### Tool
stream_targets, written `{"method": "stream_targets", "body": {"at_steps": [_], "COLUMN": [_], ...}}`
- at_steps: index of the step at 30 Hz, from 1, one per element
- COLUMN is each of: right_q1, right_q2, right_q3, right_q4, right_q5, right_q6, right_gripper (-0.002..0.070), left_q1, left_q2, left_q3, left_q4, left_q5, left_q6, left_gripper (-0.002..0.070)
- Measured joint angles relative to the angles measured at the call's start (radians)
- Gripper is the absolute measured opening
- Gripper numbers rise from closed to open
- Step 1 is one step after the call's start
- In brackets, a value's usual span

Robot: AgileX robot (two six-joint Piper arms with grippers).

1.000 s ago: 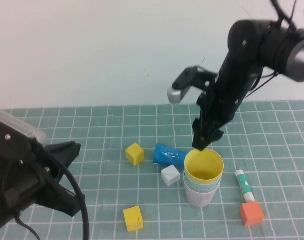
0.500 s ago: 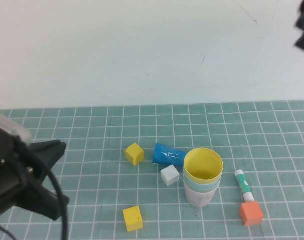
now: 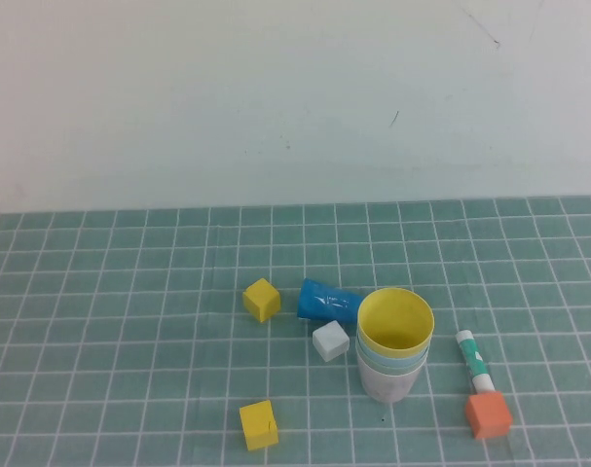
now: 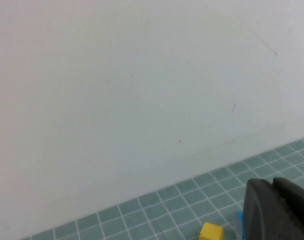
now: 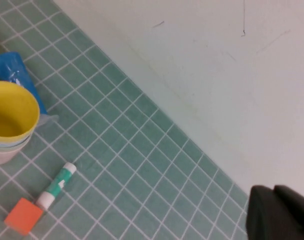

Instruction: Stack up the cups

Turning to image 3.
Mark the plain yellow cube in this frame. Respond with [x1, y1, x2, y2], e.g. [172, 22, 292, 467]
[241, 277, 281, 323]

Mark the orange cube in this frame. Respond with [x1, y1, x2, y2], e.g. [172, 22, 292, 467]
[464, 391, 514, 441]

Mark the yellow cube with dark crack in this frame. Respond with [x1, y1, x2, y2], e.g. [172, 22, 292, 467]
[239, 400, 279, 451]

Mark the pink plastic cup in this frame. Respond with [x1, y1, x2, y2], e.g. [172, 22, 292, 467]
[357, 357, 426, 404]

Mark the green checked tablecloth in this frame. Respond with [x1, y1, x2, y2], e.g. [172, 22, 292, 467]
[0, 194, 591, 467]

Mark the yellow plastic cup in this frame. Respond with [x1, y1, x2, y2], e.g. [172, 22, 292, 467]
[356, 287, 436, 357]

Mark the light blue plastic cup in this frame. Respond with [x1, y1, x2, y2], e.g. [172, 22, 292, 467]
[356, 338, 431, 369]

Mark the green white glue stick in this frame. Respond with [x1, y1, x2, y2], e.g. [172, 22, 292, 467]
[455, 329, 495, 394]

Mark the green plastic cup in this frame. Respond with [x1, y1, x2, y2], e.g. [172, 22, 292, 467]
[357, 349, 428, 377]

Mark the white cube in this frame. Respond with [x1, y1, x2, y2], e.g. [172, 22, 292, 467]
[312, 319, 351, 364]

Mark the dark blue cone cup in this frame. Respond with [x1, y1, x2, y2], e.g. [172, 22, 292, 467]
[296, 277, 367, 323]

